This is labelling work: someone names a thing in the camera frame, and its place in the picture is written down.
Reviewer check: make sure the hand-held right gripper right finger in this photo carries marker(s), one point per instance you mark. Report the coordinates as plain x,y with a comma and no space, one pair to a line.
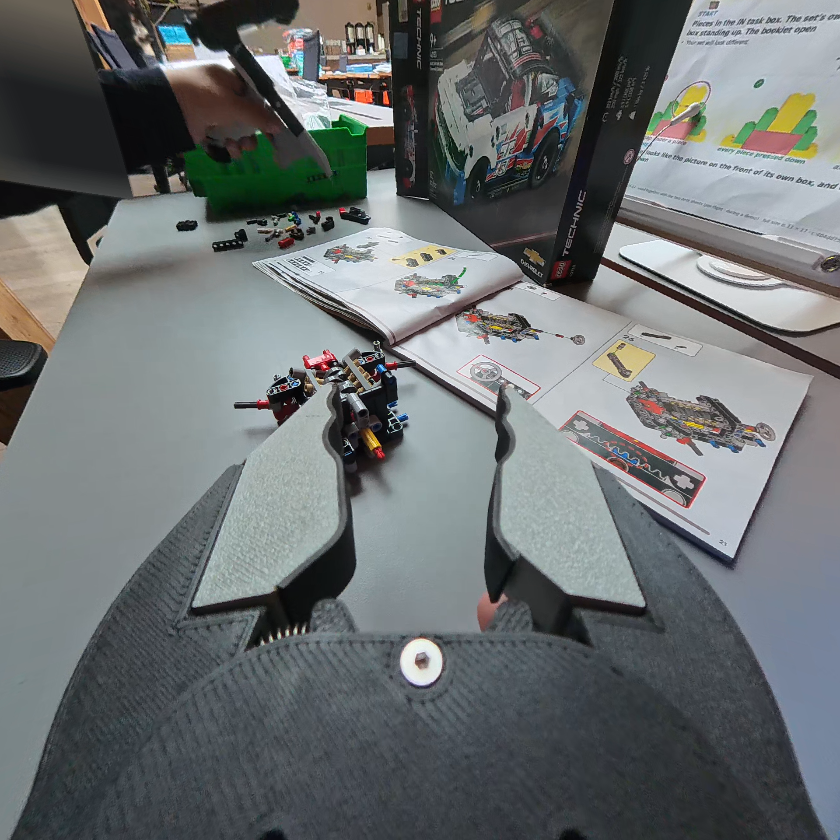
558,518

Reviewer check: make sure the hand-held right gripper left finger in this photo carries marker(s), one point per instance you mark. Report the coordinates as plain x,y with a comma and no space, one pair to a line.
275,518

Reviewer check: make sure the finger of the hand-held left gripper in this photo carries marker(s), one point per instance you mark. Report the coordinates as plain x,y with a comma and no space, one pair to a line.
302,154

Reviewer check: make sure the pile of lego pieces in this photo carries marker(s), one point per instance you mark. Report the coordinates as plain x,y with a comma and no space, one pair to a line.
285,243

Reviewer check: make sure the partly built lego assembly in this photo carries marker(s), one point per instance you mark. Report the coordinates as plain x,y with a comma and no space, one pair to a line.
367,387

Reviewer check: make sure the person's left forearm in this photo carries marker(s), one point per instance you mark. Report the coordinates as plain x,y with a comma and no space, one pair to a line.
157,124

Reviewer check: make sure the black holed lego beam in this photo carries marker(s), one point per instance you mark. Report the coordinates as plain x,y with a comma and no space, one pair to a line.
229,244

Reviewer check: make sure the open lego instruction booklet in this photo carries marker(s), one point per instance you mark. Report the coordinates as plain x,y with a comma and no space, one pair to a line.
590,367

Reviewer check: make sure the black lego set box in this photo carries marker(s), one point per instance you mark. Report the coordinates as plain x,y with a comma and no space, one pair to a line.
577,131

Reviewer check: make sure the person's left hand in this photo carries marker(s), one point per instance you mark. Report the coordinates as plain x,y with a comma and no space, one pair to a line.
210,98

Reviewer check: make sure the green plastic bin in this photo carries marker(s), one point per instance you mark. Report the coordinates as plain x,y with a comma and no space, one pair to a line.
262,184

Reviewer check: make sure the clear plastic bag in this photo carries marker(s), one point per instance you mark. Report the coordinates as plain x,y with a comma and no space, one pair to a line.
308,98

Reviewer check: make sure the black chair armrest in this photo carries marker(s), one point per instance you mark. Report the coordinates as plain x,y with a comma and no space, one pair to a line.
19,364

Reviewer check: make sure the white monitor stand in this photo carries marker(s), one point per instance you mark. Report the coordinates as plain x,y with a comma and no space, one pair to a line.
774,302

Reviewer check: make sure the monitor with instruction screen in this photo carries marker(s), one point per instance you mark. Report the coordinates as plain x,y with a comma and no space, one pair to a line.
754,131

